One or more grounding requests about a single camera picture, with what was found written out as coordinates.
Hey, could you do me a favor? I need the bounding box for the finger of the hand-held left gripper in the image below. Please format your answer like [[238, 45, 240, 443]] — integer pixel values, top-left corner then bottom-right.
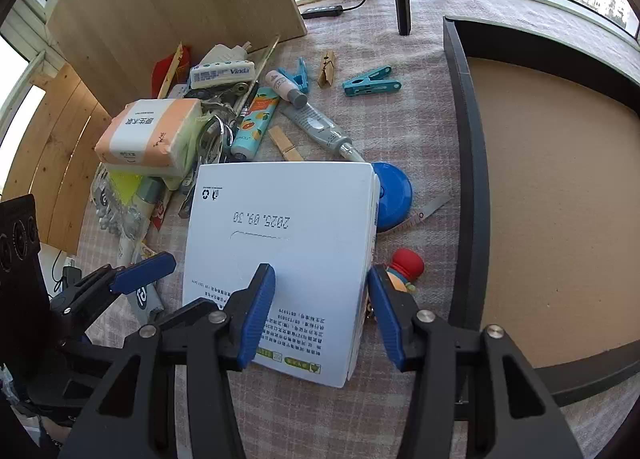
[[50, 253, 177, 326]]

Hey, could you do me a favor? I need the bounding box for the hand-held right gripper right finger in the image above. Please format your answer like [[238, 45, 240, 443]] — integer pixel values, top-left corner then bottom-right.
[[366, 264, 586, 459]]

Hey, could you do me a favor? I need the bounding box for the black inline controller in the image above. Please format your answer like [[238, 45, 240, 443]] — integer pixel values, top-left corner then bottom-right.
[[301, 4, 344, 20]]

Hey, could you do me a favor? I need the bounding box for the black pen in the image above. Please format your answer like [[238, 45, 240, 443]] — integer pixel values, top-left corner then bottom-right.
[[239, 82, 261, 117]]

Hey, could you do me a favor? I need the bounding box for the dotted white tissue packet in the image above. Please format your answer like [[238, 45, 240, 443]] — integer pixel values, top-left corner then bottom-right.
[[189, 59, 256, 88]]

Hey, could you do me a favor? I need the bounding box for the blue tape measure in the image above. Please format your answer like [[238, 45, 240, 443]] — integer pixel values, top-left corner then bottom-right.
[[372, 162, 452, 235]]

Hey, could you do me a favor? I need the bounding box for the large plywood board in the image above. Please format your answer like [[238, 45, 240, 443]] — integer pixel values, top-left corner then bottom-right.
[[45, 0, 307, 105]]

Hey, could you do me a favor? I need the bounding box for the wooden slat panel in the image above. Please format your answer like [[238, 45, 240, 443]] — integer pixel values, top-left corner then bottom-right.
[[2, 64, 113, 256]]

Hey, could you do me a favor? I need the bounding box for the red white snack packet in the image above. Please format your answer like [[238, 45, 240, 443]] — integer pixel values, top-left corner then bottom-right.
[[152, 189, 173, 232]]

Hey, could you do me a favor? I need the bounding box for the blue plastic clothespin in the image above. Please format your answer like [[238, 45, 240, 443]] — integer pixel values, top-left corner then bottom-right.
[[277, 56, 311, 92], [342, 65, 402, 97]]

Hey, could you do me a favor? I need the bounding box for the white box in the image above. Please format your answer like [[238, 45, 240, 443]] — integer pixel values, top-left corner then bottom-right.
[[181, 162, 382, 389]]

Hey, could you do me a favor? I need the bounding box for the silver metal clamp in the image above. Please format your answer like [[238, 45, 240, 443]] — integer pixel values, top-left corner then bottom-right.
[[197, 83, 250, 112], [199, 112, 237, 166]]

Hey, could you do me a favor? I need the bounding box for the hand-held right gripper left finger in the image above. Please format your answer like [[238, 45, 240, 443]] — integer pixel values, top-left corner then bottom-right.
[[57, 263, 276, 459]]

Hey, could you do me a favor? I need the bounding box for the red blue toy figure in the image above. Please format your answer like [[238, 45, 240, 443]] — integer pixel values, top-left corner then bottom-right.
[[385, 248, 426, 296]]

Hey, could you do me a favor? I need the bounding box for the grey squeeze tube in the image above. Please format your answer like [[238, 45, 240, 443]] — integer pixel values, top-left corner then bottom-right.
[[280, 103, 367, 163]]

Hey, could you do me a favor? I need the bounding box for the small white bottle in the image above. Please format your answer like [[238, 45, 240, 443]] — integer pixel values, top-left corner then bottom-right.
[[265, 70, 308, 107]]

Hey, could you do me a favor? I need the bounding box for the fruit print tube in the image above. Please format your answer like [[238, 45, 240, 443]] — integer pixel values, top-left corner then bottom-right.
[[230, 86, 280, 160]]

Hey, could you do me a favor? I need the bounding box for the red fabric pouch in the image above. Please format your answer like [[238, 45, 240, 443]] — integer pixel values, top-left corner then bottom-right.
[[151, 44, 193, 90]]

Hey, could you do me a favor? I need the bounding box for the black cardboard tray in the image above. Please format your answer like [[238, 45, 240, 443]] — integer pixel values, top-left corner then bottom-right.
[[442, 14, 640, 407]]

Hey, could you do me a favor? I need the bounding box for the bag of grey beads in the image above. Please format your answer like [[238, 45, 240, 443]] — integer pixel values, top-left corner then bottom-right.
[[90, 164, 146, 240]]

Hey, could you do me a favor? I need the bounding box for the yellow packet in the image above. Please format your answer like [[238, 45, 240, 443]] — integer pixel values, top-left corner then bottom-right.
[[109, 170, 146, 207]]

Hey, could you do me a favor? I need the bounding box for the wooden clothespin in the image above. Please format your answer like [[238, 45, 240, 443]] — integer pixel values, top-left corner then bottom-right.
[[317, 50, 337, 88], [268, 126, 305, 163]]

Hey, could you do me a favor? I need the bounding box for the orange white tissue pack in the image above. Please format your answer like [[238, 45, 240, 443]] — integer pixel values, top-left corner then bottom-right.
[[94, 98, 203, 177]]

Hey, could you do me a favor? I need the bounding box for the black power adapter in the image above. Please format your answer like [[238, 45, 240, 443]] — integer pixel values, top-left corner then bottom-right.
[[52, 259, 83, 290]]

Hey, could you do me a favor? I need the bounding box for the white sachet dark logo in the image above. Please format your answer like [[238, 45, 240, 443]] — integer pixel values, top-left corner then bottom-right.
[[127, 284, 163, 315]]

